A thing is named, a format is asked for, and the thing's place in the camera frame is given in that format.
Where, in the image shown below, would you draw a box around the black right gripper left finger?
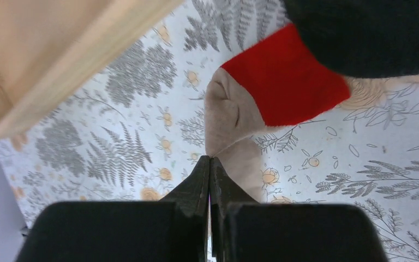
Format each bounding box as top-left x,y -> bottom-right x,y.
17,156 -> 210,261

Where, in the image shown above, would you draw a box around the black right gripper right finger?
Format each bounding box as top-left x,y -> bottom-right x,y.
209,158 -> 387,262

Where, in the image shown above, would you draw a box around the red beige sock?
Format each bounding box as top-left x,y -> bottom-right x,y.
203,22 -> 351,203

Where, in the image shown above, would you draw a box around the black sock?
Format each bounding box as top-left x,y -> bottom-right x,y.
284,0 -> 419,78

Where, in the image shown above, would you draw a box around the floral patterned table mat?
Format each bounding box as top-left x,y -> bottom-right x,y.
0,1 -> 419,261

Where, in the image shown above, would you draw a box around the wooden drying rack frame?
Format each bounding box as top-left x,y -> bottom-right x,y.
0,0 -> 180,139

